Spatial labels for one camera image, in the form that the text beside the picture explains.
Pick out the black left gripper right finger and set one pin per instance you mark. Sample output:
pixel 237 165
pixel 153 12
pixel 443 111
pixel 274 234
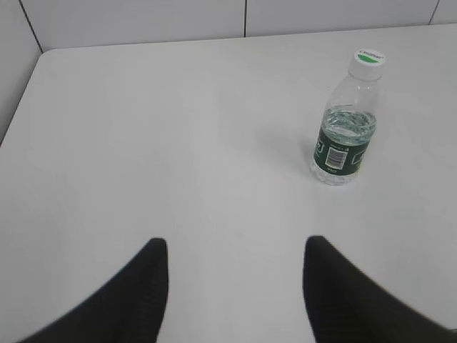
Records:
pixel 344 305

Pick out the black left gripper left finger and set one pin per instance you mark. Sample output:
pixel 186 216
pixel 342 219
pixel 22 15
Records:
pixel 130 307

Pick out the clear Cestbon water bottle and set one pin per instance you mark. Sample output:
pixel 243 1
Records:
pixel 347 126

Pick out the white green bottle cap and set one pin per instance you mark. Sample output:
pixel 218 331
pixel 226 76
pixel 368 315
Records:
pixel 367 65

